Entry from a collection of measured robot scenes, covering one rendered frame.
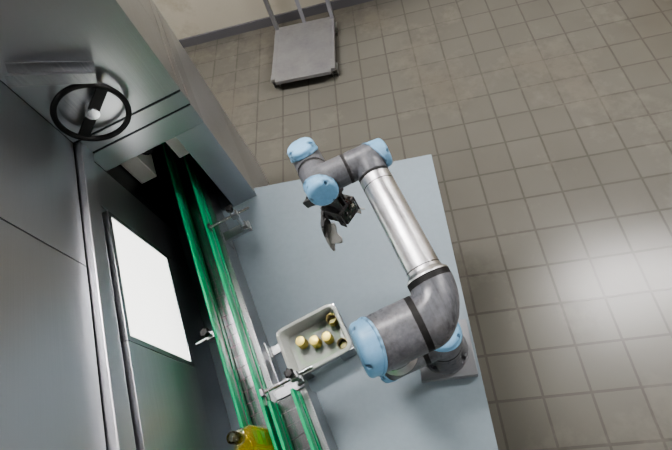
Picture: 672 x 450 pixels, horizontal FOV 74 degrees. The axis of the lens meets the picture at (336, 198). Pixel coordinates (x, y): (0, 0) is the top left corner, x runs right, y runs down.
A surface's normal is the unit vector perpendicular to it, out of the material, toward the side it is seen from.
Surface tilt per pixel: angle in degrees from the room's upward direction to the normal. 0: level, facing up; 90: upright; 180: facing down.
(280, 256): 0
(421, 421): 0
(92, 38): 90
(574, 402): 0
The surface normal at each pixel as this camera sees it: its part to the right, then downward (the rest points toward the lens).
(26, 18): 0.40, 0.72
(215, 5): 0.07, 0.84
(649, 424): -0.23, -0.51
